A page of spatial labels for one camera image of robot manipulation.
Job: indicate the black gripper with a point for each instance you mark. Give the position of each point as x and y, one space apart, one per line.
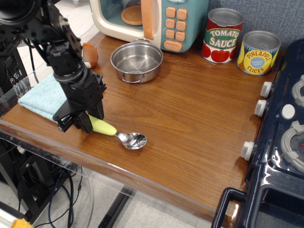
82 86

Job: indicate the spoon with green handle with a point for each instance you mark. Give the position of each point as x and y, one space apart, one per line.
132 141

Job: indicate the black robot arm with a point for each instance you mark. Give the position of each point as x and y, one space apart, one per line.
41 22

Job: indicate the light blue folded towel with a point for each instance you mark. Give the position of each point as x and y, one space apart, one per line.
45 98

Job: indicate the toy mushroom brown cap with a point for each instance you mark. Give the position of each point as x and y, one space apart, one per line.
89 55

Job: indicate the stainless steel pot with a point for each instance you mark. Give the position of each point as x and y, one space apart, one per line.
137 62

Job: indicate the orange plate inside microwave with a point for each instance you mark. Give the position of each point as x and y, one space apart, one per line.
132 15

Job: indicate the toy microwave teal cream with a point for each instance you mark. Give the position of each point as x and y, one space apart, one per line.
172 25

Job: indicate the tomato sauce can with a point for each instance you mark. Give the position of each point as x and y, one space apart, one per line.
222 32

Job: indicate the pineapple slices can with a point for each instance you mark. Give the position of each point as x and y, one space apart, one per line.
258 52

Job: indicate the dark blue toy stove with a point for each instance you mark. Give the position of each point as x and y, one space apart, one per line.
274 193

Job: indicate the black metal frame stand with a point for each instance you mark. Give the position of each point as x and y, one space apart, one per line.
32 179

